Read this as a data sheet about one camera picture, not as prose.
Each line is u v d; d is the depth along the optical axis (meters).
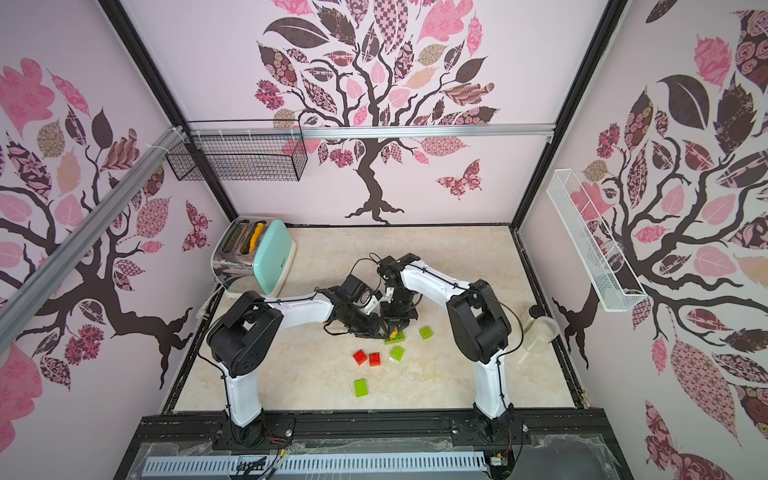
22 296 0.51
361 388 0.82
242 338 0.50
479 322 0.53
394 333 0.84
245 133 0.90
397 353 0.85
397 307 0.77
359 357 0.85
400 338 0.89
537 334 0.80
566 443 0.72
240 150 1.37
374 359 0.85
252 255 0.89
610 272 0.74
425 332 0.90
